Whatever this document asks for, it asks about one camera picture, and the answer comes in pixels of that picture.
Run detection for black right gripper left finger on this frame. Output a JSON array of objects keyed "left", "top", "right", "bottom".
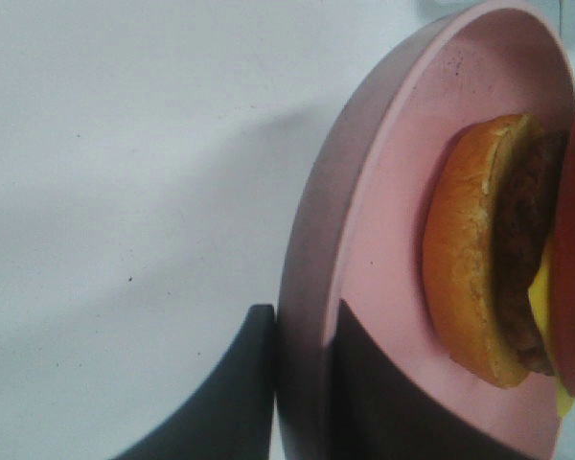
[{"left": 118, "top": 305, "right": 274, "bottom": 459}]

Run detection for pink round plate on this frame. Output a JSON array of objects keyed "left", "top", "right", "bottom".
[{"left": 277, "top": 1, "right": 575, "bottom": 459}]

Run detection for burger with lettuce and cheese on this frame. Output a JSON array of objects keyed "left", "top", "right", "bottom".
[{"left": 422, "top": 113, "right": 575, "bottom": 416}]

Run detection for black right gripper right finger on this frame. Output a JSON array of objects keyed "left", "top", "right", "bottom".
[{"left": 333, "top": 301, "right": 528, "bottom": 459}]

